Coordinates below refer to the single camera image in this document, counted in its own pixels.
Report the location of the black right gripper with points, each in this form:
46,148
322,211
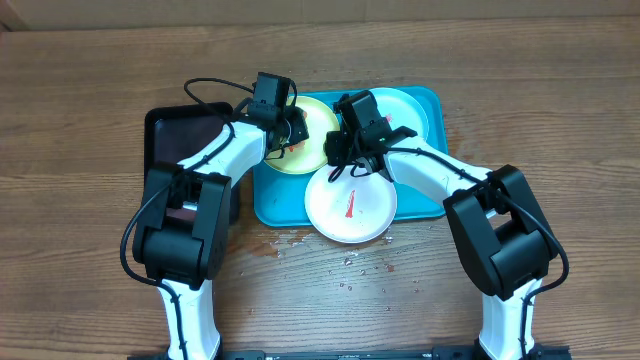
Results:
343,152

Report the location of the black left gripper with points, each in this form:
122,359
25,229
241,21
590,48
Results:
302,131

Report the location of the yellow-green plastic plate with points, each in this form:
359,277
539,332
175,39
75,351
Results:
308,155

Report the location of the white plastic plate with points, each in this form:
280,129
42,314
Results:
350,210

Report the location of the light blue plastic plate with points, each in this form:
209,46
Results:
401,109

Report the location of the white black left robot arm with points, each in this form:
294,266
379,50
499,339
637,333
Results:
176,240

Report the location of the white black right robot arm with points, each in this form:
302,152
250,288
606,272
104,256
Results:
504,242

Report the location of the teal plastic serving tray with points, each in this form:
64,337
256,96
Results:
279,197

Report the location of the black rectangular tray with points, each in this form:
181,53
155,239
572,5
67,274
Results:
172,134

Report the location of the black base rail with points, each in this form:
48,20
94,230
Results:
436,353

